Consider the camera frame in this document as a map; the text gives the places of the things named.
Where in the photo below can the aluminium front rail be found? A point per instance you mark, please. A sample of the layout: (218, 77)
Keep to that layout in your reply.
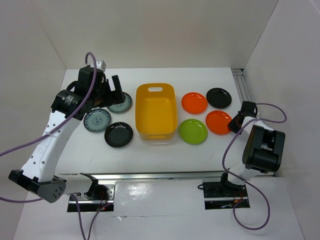
(158, 175)

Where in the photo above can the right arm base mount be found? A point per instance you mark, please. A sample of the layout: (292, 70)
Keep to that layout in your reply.
(223, 194)

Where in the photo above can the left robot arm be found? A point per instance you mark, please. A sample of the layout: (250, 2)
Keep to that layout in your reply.
(91, 90)

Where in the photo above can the orange plate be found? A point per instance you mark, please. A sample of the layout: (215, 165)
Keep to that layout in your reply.
(194, 103)
(217, 122)

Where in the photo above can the green plate right side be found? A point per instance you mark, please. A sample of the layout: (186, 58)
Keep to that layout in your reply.
(193, 131)

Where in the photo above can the yellow plastic bin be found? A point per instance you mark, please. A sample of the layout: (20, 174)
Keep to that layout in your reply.
(156, 116)

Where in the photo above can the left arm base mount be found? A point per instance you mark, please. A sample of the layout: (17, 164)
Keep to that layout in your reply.
(99, 197)

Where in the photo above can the black plate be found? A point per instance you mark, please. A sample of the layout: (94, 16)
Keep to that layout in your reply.
(219, 98)
(118, 134)

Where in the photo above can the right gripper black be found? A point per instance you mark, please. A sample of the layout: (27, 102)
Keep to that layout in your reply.
(231, 125)

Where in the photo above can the black plate right side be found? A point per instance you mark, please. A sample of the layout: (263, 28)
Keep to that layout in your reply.
(219, 98)

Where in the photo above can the aluminium side rail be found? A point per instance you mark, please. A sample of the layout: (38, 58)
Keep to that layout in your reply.
(240, 83)

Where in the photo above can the black plate left side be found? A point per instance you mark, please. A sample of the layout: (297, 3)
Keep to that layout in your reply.
(118, 134)

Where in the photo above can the blue patterned plate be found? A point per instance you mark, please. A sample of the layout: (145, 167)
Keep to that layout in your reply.
(121, 108)
(97, 120)

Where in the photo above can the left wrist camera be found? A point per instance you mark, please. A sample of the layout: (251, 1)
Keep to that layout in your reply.
(100, 65)

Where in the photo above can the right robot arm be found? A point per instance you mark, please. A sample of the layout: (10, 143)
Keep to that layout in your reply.
(264, 146)

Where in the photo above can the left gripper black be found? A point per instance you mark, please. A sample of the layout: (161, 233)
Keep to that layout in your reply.
(113, 97)

